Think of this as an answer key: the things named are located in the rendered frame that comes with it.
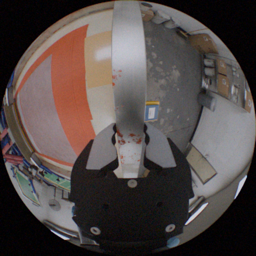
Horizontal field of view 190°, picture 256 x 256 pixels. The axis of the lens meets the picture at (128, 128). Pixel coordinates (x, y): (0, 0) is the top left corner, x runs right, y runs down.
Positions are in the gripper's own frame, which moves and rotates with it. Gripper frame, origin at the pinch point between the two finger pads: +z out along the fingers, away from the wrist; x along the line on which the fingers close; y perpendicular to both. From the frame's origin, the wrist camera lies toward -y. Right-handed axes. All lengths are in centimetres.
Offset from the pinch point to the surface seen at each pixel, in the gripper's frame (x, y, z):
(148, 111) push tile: 11.1, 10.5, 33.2
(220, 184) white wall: 339, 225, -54
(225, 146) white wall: 310, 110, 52
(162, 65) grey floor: 67, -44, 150
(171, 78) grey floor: 92, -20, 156
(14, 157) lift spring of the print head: -117, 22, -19
